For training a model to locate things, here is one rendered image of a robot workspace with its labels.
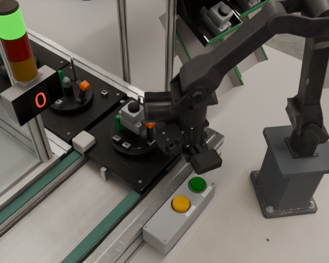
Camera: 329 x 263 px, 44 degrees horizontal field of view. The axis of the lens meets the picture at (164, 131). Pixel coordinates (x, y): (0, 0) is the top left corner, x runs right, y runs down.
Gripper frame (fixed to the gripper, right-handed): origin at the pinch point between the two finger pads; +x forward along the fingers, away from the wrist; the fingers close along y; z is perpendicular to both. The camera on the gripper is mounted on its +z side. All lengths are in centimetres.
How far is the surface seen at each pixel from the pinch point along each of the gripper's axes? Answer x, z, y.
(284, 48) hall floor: 107, -153, -135
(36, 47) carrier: 9, 23, -68
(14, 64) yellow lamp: -23.8, 30.8, -16.2
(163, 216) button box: 10.7, 9.8, 7.3
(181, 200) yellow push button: 9.6, 4.3, 5.7
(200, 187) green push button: 9.6, -1.4, 4.2
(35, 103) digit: -13.8, 29.3, -15.4
